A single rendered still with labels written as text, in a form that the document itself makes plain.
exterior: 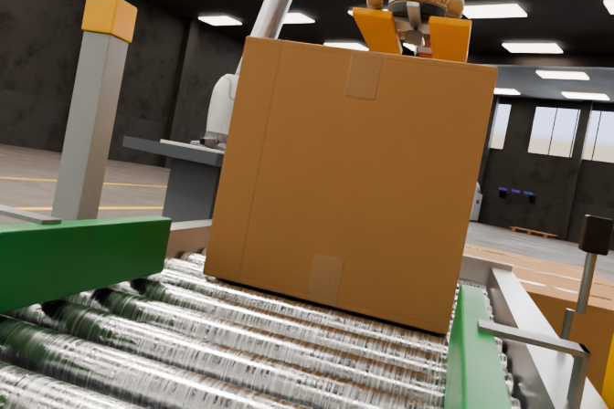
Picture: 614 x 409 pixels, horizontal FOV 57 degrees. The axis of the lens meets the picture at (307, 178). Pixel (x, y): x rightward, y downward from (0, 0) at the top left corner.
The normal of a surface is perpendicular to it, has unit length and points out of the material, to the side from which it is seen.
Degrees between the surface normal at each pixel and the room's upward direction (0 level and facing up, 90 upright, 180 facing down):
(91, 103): 90
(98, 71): 90
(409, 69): 90
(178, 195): 90
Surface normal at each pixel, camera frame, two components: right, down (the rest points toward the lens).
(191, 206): -0.62, -0.11
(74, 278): 0.95, 0.18
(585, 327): -0.26, -0.04
